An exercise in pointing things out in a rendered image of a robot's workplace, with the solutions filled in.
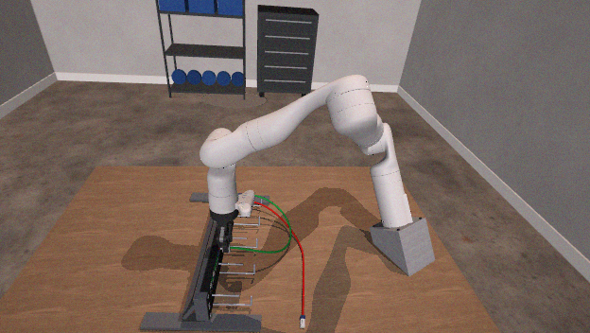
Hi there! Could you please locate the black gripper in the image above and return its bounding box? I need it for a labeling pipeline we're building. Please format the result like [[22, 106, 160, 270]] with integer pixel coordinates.
[[210, 209, 239, 253]]

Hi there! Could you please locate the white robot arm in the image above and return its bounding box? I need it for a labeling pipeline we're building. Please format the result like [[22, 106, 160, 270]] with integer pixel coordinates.
[[200, 75, 413, 228]]

